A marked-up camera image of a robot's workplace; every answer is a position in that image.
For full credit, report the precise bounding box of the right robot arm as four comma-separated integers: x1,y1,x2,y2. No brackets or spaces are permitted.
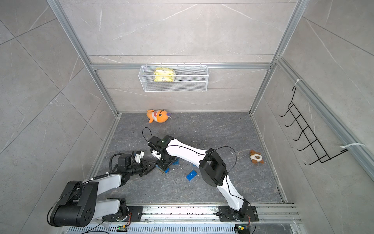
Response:
147,135,254,221

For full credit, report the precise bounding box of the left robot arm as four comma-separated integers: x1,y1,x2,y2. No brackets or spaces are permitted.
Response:
46,151,156,227

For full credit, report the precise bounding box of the blue lego brick front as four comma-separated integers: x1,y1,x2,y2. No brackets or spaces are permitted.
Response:
186,170,198,181

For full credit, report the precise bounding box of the orange plush fish toy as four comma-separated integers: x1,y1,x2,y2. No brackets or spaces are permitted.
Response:
147,109,170,123

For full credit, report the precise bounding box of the brown white plush toy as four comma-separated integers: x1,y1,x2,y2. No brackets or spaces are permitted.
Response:
250,150,265,164

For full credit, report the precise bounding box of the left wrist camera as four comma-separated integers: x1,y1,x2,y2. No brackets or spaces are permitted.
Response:
133,151,145,164

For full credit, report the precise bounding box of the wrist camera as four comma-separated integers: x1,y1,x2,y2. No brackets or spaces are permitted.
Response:
133,151,145,164
150,149,161,160

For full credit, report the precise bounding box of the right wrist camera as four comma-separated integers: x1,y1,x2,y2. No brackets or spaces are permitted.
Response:
150,149,161,160

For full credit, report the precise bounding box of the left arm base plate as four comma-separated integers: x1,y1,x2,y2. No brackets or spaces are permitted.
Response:
101,206,143,222

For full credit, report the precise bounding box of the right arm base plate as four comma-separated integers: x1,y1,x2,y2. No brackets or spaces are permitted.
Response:
215,206,259,222

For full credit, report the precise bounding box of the white wire mesh basket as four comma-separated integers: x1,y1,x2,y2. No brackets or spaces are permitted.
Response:
138,65,209,92

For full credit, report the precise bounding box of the aluminium mounting rail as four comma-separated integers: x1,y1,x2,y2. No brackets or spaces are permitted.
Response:
58,204,302,224

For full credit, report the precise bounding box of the black wire hook rack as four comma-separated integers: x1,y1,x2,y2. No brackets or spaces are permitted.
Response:
279,86,348,166

